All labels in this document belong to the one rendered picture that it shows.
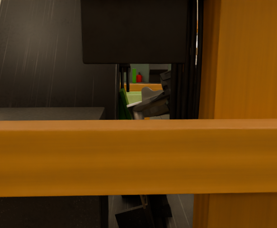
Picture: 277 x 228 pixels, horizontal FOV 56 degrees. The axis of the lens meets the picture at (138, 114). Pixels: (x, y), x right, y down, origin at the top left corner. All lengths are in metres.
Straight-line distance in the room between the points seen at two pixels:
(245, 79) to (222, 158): 0.11
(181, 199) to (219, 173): 0.58
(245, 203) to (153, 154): 0.18
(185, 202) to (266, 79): 0.59
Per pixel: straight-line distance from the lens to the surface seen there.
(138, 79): 6.23
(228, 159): 0.36
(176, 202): 0.91
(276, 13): 0.41
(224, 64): 0.38
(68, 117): 0.56
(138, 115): 0.68
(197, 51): 0.45
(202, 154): 0.35
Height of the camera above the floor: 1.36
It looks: 12 degrees down
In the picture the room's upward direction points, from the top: straight up
